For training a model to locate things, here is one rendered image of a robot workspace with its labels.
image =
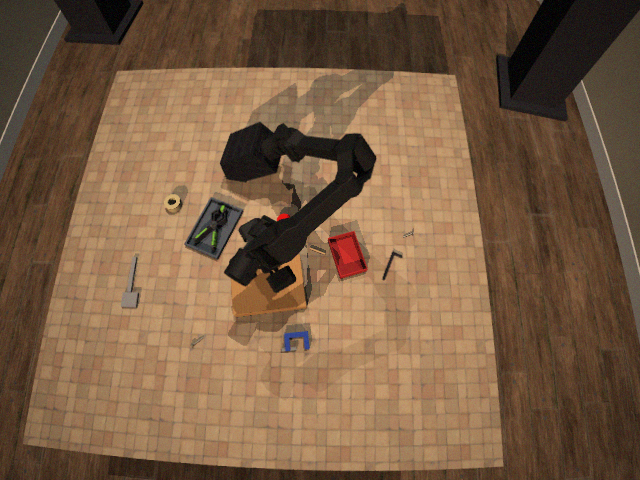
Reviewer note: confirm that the red tray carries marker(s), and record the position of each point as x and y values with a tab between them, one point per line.
347	254

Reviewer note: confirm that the blue c-shaped clamp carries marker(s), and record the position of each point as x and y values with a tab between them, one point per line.
287	337

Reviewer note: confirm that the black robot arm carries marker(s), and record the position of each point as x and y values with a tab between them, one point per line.
287	237

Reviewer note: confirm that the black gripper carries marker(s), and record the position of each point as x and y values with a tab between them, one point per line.
278	280

